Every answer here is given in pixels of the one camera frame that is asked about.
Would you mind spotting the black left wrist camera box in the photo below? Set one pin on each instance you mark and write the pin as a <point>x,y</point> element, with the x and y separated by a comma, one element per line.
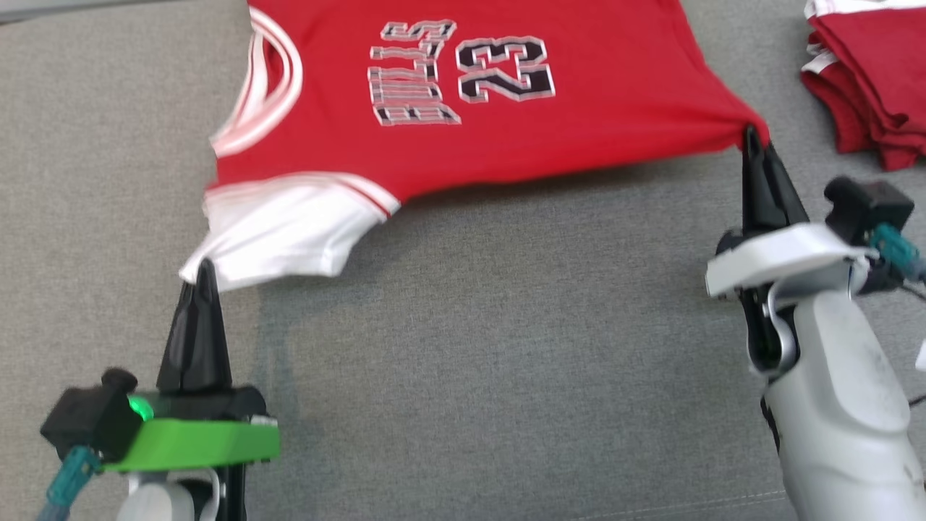
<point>90,420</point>

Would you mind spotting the red Bulls 23 jersey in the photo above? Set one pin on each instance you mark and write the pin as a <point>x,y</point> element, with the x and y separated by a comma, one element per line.
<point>579,108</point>

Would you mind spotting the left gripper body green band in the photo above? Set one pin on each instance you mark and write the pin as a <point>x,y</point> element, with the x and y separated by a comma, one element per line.
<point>202,441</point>

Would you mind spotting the grey fabric sofa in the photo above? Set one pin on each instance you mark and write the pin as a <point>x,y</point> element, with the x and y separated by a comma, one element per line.
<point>470,347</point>

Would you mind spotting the red basketball shorts white waistband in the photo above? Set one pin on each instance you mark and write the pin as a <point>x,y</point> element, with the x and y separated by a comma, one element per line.
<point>879,79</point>

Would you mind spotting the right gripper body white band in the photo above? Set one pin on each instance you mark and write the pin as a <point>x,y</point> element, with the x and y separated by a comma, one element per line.
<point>781,253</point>

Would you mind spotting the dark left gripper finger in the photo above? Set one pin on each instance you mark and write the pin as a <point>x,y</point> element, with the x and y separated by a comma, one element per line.
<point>213,347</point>
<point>181,347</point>

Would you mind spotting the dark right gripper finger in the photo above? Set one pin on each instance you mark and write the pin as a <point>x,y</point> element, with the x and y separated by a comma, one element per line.
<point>752,195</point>
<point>781,202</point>

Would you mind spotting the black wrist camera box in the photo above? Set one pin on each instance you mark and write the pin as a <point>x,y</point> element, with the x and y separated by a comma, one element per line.
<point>90,420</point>
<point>868,202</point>

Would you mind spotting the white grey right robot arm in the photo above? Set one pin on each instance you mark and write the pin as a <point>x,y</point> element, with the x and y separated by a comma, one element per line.
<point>839,405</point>

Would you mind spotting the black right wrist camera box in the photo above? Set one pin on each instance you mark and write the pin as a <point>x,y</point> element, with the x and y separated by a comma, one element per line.
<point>868,202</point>

